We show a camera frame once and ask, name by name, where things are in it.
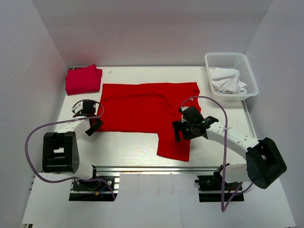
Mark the red t-shirt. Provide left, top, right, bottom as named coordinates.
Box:
left=98, top=82, right=201, bottom=162

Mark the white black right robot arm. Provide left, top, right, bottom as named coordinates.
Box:
left=172, top=106, right=287, bottom=190

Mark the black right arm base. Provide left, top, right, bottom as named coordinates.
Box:
left=192, top=165, right=244, bottom=203

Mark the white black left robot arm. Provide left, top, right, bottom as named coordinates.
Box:
left=42, top=99, right=103, bottom=190

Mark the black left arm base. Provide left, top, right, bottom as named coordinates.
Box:
left=69, top=174, right=120, bottom=202

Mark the folded crimson t-shirt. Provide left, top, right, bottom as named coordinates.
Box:
left=65, top=64, right=103, bottom=95

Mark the white t-shirt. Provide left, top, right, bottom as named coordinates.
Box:
left=211, top=67, right=247, bottom=94

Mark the white plastic basket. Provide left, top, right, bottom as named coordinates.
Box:
left=205, top=52, right=259, bottom=101

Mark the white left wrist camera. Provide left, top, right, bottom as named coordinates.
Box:
left=71, top=101, right=83, bottom=114

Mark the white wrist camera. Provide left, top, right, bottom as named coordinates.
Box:
left=179, top=106, right=189, bottom=117
left=71, top=101, right=83, bottom=114

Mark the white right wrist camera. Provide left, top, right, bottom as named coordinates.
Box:
left=179, top=106, right=189, bottom=117

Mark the aluminium rail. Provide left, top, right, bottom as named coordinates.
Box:
left=95, top=166, right=219, bottom=173

